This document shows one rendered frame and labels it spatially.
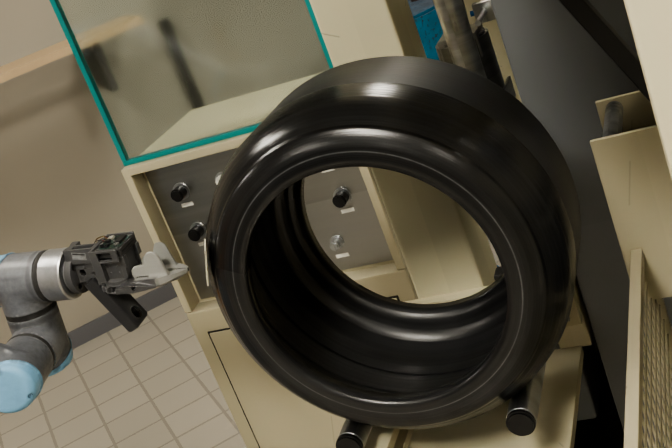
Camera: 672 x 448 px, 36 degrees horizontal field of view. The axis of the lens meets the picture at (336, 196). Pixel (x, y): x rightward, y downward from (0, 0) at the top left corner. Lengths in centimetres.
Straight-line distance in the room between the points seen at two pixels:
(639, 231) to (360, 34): 56
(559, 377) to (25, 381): 89
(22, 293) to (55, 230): 317
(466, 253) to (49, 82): 330
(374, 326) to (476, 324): 18
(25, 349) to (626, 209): 101
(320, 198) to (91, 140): 284
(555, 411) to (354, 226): 69
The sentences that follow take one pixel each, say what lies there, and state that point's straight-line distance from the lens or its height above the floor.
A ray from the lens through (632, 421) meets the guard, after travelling 136.
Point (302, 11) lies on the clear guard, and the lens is 207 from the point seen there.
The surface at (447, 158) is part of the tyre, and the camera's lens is 139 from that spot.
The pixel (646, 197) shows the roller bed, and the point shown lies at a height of 109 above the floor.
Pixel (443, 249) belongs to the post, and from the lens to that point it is 188.
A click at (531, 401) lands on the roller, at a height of 91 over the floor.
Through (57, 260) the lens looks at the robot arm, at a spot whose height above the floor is 129.
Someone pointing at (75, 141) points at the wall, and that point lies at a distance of 496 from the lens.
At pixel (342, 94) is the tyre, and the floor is 144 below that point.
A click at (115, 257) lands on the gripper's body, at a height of 128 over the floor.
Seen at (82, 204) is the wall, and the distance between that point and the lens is 501.
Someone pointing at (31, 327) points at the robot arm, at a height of 119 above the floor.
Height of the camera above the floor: 177
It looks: 18 degrees down
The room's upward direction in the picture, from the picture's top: 21 degrees counter-clockwise
